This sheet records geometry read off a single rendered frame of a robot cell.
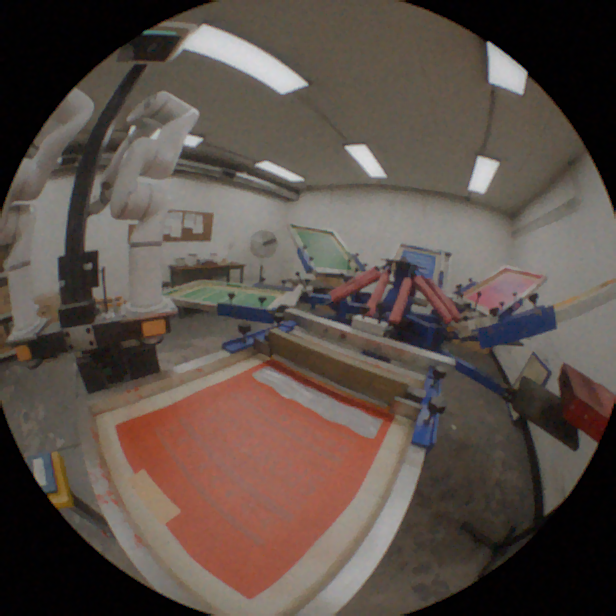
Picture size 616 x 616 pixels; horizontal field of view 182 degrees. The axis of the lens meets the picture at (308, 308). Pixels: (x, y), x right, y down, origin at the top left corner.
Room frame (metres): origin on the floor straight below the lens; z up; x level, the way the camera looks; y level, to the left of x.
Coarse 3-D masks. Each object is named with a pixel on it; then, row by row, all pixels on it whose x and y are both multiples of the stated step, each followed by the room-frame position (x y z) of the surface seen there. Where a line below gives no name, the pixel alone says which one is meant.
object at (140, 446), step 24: (216, 384) 0.39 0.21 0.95; (240, 384) 0.42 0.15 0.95; (264, 384) 0.43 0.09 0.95; (312, 384) 0.46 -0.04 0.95; (168, 408) 0.26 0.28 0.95; (192, 408) 0.29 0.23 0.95; (120, 432) 0.13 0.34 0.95; (144, 432) 0.17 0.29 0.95; (144, 456) 0.12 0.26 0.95; (168, 456) 0.14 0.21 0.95; (168, 480) 0.09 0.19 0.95
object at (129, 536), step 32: (224, 352) 0.50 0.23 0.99; (256, 352) 0.59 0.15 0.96; (352, 352) 0.61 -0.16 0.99; (128, 384) 0.25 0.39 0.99; (160, 384) 0.30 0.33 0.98; (416, 384) 0.46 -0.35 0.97; (96, 448) 0.05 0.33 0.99; (416, 448) 0.21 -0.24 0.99; (96, 480) 0.00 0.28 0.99; (416, 480) 0.14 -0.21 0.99; (128, 512) -0.01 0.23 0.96; (384, 512) 0.09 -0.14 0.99; (128, 544) -0.07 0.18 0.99; (384, 544) 0.03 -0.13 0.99; (160, 576) -0.09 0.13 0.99; (352, 576) -0.02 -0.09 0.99; (320, 608) -0.08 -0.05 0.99
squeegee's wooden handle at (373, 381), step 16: (272, 336) 0.55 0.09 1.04; (288, 336) 0.53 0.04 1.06; (272, 352) 0.54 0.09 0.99; (288, 352) 0.51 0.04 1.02; (304, 352) 0.49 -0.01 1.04; (320, 352) 0.46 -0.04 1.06; (320, 368) 0.46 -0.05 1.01; (336, 368) 0.43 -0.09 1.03; (352, 368) 0.41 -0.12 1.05; (368, 368) 0.40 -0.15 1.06; (352, 384) 0.41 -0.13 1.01; (368, 384) 0.39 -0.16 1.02; (384, 384) 0.37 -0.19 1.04; (400, 384) 0.35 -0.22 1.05; (384, 400) 0.36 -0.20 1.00
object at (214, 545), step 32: (320, 416) 0.34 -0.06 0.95; (384, 416) 0.35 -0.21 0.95; (352, 448) 0.25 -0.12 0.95; (352, 480) 0.17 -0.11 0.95; (192, 512) 0.05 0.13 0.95; (320, 512) 0.10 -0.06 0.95; (192, 544) 0.00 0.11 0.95; (224, 544) 0.02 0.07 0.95; (288, 544) 0.04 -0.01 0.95; (224, 576) -0.04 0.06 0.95; (256, 576) -0.03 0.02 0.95
